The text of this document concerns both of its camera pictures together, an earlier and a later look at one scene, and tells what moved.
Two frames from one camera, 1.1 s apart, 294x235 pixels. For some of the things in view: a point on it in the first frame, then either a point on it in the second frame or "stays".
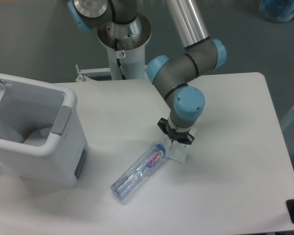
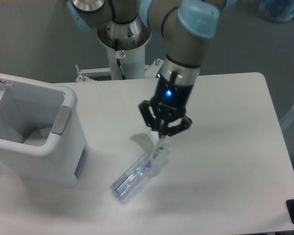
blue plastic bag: (279, 11) stays
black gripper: (183, 137) -> (170, 99)
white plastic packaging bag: (178, 151) -> (160, 156)
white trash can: (36, 128) stays
